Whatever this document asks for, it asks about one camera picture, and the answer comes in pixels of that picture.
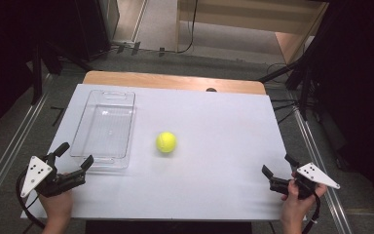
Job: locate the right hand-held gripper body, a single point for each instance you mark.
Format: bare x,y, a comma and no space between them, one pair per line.
308,177

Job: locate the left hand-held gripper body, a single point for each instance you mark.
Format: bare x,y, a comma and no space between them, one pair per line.
40,175

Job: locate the person's right hand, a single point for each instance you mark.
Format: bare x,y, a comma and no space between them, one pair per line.
295,204

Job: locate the person's left hand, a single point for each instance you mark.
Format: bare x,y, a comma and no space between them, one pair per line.
56,204

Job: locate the clear plastic tray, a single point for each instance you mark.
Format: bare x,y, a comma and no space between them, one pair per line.
105,130

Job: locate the white table cover board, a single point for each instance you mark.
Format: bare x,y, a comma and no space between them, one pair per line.
214,156

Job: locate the black tripod stand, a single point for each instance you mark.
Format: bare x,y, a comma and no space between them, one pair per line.
300,81

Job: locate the yellow tennis ball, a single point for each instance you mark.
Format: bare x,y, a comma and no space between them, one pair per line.
166,142

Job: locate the black metal stand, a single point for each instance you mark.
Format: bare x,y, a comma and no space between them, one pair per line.
40,68

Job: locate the dark curtain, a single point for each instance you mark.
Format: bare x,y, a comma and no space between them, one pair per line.
3,55
360,91

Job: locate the small dark round knob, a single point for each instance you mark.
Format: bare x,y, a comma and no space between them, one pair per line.
211,89

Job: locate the wooden table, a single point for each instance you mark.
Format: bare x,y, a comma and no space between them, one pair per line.
162,80

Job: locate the black cabinet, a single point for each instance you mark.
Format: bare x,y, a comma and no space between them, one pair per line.
94,26

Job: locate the light wooden shelf unit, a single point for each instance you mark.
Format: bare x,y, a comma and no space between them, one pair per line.
240,16

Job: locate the aluminium floor rail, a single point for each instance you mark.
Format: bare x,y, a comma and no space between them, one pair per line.
9,152
321,169

